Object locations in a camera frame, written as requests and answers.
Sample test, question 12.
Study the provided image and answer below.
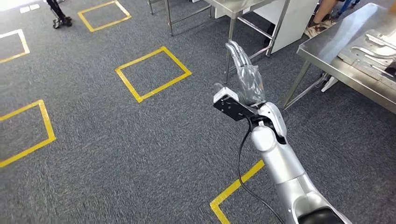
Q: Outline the black tripod base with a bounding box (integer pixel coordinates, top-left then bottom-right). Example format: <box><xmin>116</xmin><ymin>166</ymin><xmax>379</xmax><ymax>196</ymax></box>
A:
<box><xmin>46</xmin><ymin>0</ymin><xmax>73</xmax><ymax>29</ymax></box>

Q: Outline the white panel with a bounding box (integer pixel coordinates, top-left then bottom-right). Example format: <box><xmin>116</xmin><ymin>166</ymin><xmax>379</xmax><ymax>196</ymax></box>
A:
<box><xmin>213</xmin><ymin>0</ymin><xmax>319</xmax><ymax>56</ymax></box>

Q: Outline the yellow floor tape square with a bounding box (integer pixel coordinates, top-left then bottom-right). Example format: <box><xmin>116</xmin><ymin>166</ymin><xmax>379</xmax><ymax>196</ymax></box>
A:
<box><xmin>0</xmin><ymin>28</ymin><xmax>31</xmax><ymax>64</ymax></box>
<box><xmin>210</xmin><ymin>159</ymin><xmax>266</xmax><ymax>224</ymax></box>
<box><xmin>115</xmin><ymin>46</ymin><xmax>192</xmax><ymax>104</ymax></box>
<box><xmin>77</xmin><ymin>0</ymin><xmax>132</xmax><ymax>33</ymax></box>

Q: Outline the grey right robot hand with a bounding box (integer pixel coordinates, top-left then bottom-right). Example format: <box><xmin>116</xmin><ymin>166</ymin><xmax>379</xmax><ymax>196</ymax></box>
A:
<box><xmin>213</xmin><ymin>39</ymin><xmax>267</xmax><ymax>106</ymax></box>

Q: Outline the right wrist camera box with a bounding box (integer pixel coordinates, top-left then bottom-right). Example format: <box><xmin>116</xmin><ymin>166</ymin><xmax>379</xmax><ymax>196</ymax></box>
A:
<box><xmin>212</xmin><ymin>86</ymin><xmax>259</xmax><ymax>122</ymax></box>

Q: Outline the aluminium fixture plate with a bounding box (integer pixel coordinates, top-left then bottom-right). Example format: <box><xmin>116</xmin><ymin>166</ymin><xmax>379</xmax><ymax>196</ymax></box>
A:
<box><xmin>337</xmin><ymin>23</ymin><xmax>396</xmax><ymax>78</ymax></box>

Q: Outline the blue metal cart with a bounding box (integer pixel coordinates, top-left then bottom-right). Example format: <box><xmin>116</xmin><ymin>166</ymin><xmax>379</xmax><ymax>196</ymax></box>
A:
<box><xmin>335</xmin><ymin>0</ymin><xmax>362</xmax><ymax>18</ymax></box>

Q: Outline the person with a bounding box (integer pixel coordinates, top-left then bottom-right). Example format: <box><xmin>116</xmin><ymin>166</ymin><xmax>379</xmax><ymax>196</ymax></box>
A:
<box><xmin>304</xmin><ymin>0</ymin><xmax>361</xmax><ymax>39</ymax></box>

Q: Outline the black cable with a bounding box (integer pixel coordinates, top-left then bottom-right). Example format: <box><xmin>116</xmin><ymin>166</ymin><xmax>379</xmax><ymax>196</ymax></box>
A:
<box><xmin>236</xmin><ymin>116</ymin><xmax>285</xmax><ymax>224</ymax></box>

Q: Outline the stainless steel workbench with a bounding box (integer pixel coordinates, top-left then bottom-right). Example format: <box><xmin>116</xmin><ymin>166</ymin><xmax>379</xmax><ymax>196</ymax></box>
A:
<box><xmin>283</xmin><ymin>2</ymin><xmax>396</xmax><ymax>115</ymax></box>

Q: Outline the stainless steel table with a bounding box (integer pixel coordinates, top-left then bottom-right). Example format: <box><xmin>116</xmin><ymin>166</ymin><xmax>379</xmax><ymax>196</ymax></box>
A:
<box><xmin>148</xmin><ymin>0</ymin><xmax>291</xmax><ymax>84</ymax></box>

